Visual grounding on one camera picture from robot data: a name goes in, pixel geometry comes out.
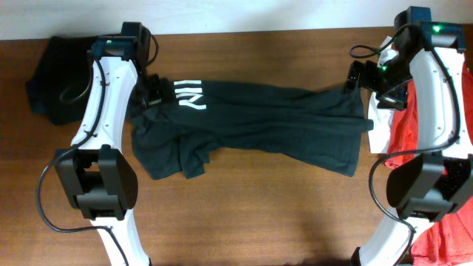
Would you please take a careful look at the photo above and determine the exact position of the folded black clothes stack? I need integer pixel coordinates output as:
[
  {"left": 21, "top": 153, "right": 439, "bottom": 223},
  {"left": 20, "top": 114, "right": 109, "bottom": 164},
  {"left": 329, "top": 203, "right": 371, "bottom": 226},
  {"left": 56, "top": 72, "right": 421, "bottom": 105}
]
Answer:
[{"left": 25, "top": 36, "right": 97, "bottom": 126}]

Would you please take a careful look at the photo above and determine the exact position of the dark green Nike t-shirt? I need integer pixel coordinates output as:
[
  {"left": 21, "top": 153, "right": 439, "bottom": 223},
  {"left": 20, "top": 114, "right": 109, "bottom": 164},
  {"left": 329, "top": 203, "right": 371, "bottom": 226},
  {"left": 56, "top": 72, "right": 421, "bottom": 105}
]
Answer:
[{"left": 127, "top": 79, "right": 373, "bottom": 180}]

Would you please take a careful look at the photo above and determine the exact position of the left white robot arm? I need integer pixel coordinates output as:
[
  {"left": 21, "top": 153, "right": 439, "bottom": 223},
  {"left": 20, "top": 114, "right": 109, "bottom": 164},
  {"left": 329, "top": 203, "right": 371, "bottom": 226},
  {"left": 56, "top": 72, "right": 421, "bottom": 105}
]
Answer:
[{"left": 54, "top": 22, "right": 174, "bottom": 265}]

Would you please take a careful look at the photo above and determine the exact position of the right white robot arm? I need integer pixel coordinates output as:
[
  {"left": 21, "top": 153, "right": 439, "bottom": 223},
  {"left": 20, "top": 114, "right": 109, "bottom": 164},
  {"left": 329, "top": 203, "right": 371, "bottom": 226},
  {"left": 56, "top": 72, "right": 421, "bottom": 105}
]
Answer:
[{"left": 345, "top": 6, "right": 472, "bottom": 266}]

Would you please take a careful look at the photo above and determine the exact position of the white t-shirt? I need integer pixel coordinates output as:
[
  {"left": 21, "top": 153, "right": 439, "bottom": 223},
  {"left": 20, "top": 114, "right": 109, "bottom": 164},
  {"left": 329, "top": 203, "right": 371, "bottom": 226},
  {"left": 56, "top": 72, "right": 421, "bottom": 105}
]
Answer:
[{"left": 367, "top": 36, "right": 398, "bottom": 154}]

